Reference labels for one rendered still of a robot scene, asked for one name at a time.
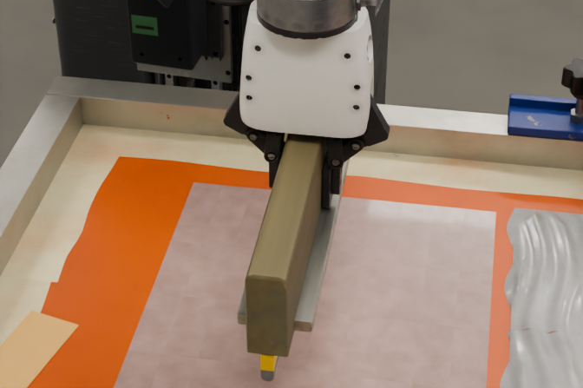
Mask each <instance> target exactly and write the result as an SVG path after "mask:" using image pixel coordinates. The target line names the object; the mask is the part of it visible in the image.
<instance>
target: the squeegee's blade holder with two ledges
mask: <svg viewBox="0 0 583 388"><path fill-rule="evenodd" d="M349 162H350V159H349V160H347V161H345V162H344V165H343V173H342V187H341V192H340V194H334V195H332V199H331V206H330V208H323V207H321V211H320V215H319V218H318V225H317V229H316V232H315V236H314V240H313V244H312V248H311V254H310V258H309V262H308V266H307V269H306V273H305V280H304V284H303V287H302V291H301V294H300V299H299V302H298V309H297V313H296V317H295V320H294V331H300V332H311V331H312V328H313V325H314V320H315V317H316V312H317V308H318V301H319V297H320V293H321V289H322V285H323V281H324V273H325V269H326V265H327V261H328V257H329V253H330V249H331V242H332V237H333V234H334V229H335V226H336V221H337V214H338V209H339V206H340V201H341V198H342V193H343V190H344V183H345V178H346V174H347V170H348V166H349ZM237 315H238V323H239V324H240V325H246V287H245V289H244V292H243V295H242V298H241V301H240V304H239V310H238V312H237Z"/></svg>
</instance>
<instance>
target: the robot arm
mask: <svg viewBox="0 0 583 388"><path fill-rule="evenodd" d="M367 5H372V6H377V0H254V1H253V2H252V3H251V5H250V9H249V12H248V17H247V22H246V31H245V37H244V44H243V52H242V63H241V77H240V92H239V93H238V94H237V96H236V97H235V99H234V101H233V103H232V104H231V106H230V107H229V109H228V110H227V111H226V115H225V118H224V121H223V122H224V124H225V125H226V126H227V127H229V128H231V129H233V130H235V131H237V132H239V133H240V134H244V135H246V137H247V139H248V140H249V141H251V142H252V143H253V144H254V145H255V146H256V147H257V148H258V149H259V150H260V151H262V152H263V153H264V158H265V160H266V161H268V162H269V188H272V186H273V182H274V180H275V176H276V173H277V171H278V165H279V162H280V159H281V156H282V153H283V150H284V146H285V142H284V139H285V133H288V134H298V135H315V136H325V139H326V147H327V151H326V155H325V158H324V165H323V168H322V186H321V207H323V208H330V206H331V199H332V195H334V194H340V192H341V187H342V173H343V165H344V162H345V161H347V160H349V159H350V158H351V157H352V156H353V155H355V154H357V153H358V152H359V151H361V150H362V149H363V148H364V147H367V146H368V147H369V146H372V145H375V144H377V143H379V142H382V141H386V140H387V139H388V137H389V132H390V126H389V124H388V123H387V122H386V120H385V118H384V117H383V114H382V112H381V111H380V109H379V107H378V106H377V104H376V102H375V100H374V99H373V94H374V61H373V44H372V34H371V27H370V18H369V14H368V11H367V9H366V8H365V7H367Z"/></svg>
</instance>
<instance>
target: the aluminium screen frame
mask: <svg viewBox="0 0 583 388"><path fill-rule="evenodd" d="M238 93H239V92H238V91H228V90H217V89H199V88H189V87H179V86H169V85H159V84H149V83H138V82H120V81H110V80H100V79H90V78H80V77H70V76H57V77H56V79H55V80H54V82H53V83H52V85H51V86H50V88H49V90H48V92H47V95H45V97H44V98H43V100H42V101H41V103H40V105H39V106H38V108H37V110H36V112H35V113H34V114H33V116H32V117H31V119H30V121H29V123H28V125H27V126H26V128H25V129H24V131H23V132H22V134H21V136H20V137H19V139H18V141H17V142H16V144H15V146H14V148H13V149H12V150H11V152H10V154H9V156H8V157H7V159H6V160H5V162H4V164H3V165H2V167H1V168H0V276H1V274H2V273H3V270H4V268H5V267H6V265H7V264H8V262H9V260H10V257H11V255H12V254H13V253H14V251H15V249H16V246H17V245H18V243H19V241H20V239H21V238H22V237H23V234H24V232H25V230H26V228H27V227H28V225H29V223H30V221H31V219H32V218H33V216H34V214H35V212H36V210H37V209H38V207H39V205H40V203H41V201H42V199H43V197H44V195H45V194H46V192H47V190H48V189H49V186H50V184H51V182H52V181H53V180H54V178H55V176H56V173H57V171H58V170H59V168H60V166H61V165H62V162H63V161H64V159H65V157H66V155H67V153H68V151H69V150H70V148H71V146H72V144H73V143H74V141H75V138H76V137H77V135H78V134H79V132H80V130H81V128H82V125H83V124H88V125H97V126H107V127H116V128H133V129H143V130H153V131H161V132H171V133H181V134H190V135H208V136H218V137H227V138H236V139H246V140H248V139H247V137H246V135H244V134H240V133H239V132H237V131H235V130H233V129H231V128H229V127H227V126H226V125H225V124H224V122H223V121H224V118H225V115H226V111H227V110H228V109H229V107H230V106H231V104H232V103H233V101H234V99H235V97H236V96H237V94H238ZM377 106H378V107H379V109H380V111H381V112H382V114H383V117H384V118H385V120H386V122H387V123H388V124H389V126H390V132H389V137H388V139H387V140H386V141H382V142H379V143H377V144H375V145H372V146H369V147H368V146H367V147H364V148H363V149H362V150H366V151H376V152H385V153H395V154H404V155H422V156H432V157H441V158H450V159H460V160H470V161H487V162H497V163H506V164H515V165H525V166H535V167H544V168H562V169H572V170H580V171H583V141H577V140H568V139H558V138H548V137H539V136H529V135H510V134H508V115H494V114H484V113H474V112H464V111H454V110H444V109H426V108H415V107H405V106H395V105H385V104H377Z"/></svg>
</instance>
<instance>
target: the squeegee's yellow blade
mask: <svg viewBox="0 0 583 388"><path fill-rule="evenodd" d="M277 357H278V356H272V355H265V354H261V355H260V364H261V370H264V371H271V372H274V368H275V365H276V361H277Z"/></svg>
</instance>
